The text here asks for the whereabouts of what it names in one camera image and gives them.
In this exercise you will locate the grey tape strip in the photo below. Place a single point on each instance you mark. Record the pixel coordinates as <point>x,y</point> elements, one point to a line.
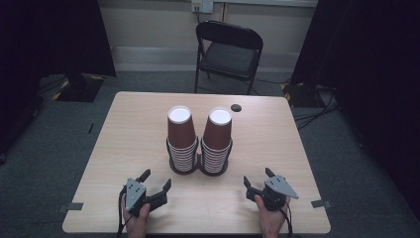
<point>71,207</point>
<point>320,204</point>

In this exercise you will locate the dark curtain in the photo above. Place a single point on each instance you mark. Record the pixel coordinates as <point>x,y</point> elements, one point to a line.
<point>379,66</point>
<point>49,33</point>

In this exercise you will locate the stack of brown paper cups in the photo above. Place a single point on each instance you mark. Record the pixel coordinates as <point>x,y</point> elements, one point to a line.
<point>181,132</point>
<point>216,132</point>

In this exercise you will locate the person's left hand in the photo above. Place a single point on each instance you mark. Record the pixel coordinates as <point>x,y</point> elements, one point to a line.
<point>137,223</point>

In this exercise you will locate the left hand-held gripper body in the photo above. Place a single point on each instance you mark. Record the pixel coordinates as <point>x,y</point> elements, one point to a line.
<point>134,193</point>

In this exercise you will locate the black folding chair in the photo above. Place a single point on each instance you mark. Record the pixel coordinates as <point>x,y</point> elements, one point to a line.
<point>228,59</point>

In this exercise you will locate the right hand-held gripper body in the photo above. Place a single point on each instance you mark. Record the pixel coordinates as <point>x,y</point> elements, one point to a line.
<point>275,191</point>

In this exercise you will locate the black round table grommet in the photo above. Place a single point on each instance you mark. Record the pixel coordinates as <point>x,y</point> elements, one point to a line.
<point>236,107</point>

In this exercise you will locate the small black pen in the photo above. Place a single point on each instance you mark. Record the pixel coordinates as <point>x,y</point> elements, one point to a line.
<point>90,128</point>

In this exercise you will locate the white wall outlet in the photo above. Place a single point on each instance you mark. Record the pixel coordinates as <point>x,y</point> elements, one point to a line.
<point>202,6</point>

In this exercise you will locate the black stand base striped tape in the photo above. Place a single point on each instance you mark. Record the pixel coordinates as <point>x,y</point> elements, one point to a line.
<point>300,96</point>
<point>79,90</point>

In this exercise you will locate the person's right hand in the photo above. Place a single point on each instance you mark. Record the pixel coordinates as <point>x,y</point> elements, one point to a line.
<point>270,221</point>

